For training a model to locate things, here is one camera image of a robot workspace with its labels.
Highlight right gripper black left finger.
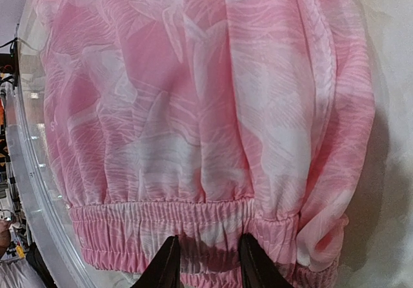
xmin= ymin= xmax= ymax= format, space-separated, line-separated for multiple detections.
xmin=134 ymin=236 xmax=181 ymax=288

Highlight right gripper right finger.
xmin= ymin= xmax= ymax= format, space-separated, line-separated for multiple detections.
xmin=238 ymin=233 xmax=290 ymax=288

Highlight pink garment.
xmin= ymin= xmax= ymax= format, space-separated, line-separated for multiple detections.
xmin=35 ymin=0 xmax=375 ymax=287

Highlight aluminium front rail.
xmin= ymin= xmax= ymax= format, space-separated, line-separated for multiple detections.
xmin=3 ymin=38 xmax=101 ymax=287

